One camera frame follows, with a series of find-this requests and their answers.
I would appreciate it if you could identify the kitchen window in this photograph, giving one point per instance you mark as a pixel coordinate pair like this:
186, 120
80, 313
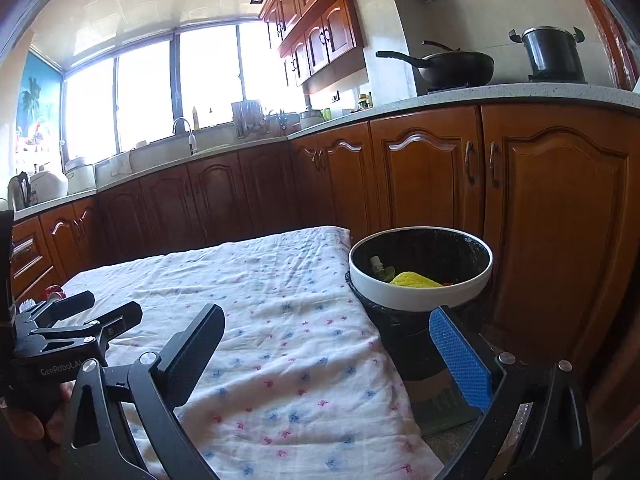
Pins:
145, 95

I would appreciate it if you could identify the metal dish rack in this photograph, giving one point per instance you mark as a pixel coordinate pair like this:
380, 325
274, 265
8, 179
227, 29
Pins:
247, 120

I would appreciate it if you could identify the person's left hand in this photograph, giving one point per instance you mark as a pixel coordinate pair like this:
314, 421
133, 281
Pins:
25, 425

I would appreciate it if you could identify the wall poster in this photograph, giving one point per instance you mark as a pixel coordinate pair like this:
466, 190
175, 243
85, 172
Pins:
37, 100

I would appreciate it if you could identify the seasoning jars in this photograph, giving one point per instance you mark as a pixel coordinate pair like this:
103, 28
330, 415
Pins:
365, 101

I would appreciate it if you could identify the green cup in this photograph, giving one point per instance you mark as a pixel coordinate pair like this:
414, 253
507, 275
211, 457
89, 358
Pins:
327, 114

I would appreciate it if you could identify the metal bowl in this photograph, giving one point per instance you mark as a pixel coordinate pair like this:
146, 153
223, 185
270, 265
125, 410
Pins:
310, 119

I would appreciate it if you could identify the wooden base cabinets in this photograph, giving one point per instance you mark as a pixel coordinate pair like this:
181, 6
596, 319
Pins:
550, 210

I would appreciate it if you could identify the wooden wall cabinets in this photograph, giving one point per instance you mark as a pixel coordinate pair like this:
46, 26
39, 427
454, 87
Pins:
310, 20

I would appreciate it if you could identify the yellow bottle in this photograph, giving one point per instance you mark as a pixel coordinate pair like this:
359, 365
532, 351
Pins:
195, 117

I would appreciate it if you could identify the white printed blanket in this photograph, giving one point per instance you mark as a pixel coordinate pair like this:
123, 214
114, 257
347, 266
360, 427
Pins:
280, 310

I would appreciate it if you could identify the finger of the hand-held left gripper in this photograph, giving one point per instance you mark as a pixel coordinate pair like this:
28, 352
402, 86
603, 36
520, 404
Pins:
65, 307
120, 317

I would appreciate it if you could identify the small red and white object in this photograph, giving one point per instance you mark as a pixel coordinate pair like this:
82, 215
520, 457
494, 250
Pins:
54, 291

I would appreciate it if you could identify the white rice cooker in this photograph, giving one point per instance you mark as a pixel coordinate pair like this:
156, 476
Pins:
80, 175

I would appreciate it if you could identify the white bin with black liner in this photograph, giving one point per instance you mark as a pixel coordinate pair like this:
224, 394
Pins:
415, 302

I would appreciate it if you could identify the chrome faucet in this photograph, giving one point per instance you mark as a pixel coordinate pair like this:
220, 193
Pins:
182, 127

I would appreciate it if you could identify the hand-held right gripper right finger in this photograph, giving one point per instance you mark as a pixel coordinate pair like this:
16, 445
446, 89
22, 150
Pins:
460, 355

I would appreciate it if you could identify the yellow foam fruit net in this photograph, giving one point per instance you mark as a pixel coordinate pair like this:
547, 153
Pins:
415, 280

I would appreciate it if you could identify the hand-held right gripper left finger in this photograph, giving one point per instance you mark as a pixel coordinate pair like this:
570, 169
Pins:
195, 350

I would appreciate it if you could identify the black wok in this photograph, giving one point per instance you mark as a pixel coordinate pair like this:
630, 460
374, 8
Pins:
455, 70

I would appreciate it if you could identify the black cooking pot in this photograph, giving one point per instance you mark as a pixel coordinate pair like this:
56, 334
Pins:
552, 55

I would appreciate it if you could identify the white bread machine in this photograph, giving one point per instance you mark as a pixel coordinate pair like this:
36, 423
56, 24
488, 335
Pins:
47, 186

